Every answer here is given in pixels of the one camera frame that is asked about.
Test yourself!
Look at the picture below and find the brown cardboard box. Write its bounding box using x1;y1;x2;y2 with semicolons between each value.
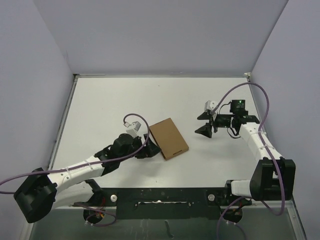
149;118;189;161

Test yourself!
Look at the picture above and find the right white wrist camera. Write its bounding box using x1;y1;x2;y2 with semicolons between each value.
204;100;219;115

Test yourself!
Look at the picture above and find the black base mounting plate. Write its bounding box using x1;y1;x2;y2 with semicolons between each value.
78;180;237;220

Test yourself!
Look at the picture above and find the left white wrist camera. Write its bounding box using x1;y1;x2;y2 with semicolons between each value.
123;121;141;138

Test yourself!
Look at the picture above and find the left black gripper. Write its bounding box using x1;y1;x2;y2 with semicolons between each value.
119;133;161;162

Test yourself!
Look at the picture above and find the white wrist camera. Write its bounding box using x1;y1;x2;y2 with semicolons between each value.
204;100;219;115
123;121;141;138

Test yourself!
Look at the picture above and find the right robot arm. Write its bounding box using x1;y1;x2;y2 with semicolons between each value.
195;99;296;205

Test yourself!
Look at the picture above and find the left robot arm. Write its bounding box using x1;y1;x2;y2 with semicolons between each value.
13;133;161;223

